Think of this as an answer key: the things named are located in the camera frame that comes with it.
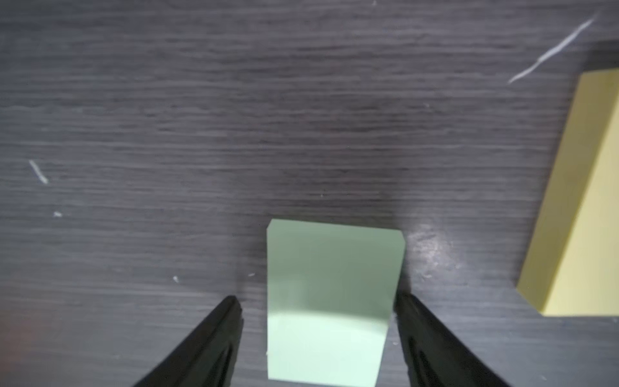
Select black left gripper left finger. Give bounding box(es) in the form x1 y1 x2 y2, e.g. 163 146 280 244
135 295 243 387

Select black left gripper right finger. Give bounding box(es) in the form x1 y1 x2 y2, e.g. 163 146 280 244
394 292 508 386

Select green sticky pad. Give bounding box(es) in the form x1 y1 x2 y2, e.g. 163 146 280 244
267 219 406 386

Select yellow sticky pad right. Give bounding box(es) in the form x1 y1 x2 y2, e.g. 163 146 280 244
517 69 618 317

